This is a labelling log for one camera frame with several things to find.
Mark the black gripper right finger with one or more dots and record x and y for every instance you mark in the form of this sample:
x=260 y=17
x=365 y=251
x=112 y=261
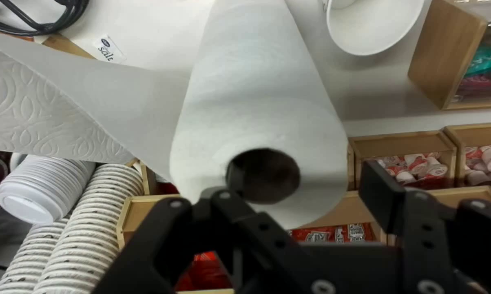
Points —
x=441 y=248

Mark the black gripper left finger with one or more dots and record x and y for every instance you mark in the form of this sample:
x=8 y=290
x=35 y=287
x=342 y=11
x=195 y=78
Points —
x=167 y=243

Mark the white paper towel roll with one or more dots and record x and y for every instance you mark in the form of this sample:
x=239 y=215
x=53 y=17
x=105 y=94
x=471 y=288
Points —
x=254 y=114

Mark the left paper cup stack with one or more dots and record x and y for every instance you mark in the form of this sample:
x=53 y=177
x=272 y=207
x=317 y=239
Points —
x=89 y=243

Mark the paper cup stack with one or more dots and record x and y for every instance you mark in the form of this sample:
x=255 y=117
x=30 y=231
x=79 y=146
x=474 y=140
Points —
x=89 y=243
x=30 y=261

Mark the right paper cup stack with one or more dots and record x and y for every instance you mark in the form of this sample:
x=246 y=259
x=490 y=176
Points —
x=30 y=261

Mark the white lids stack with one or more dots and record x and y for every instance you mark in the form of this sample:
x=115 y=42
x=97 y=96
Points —
x=43 y=190

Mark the wooden tea box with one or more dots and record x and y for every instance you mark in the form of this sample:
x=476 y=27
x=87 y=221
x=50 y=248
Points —
x=453 y=58

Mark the small paper cup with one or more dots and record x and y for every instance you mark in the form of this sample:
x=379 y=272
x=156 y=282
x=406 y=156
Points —
x=370 y=27

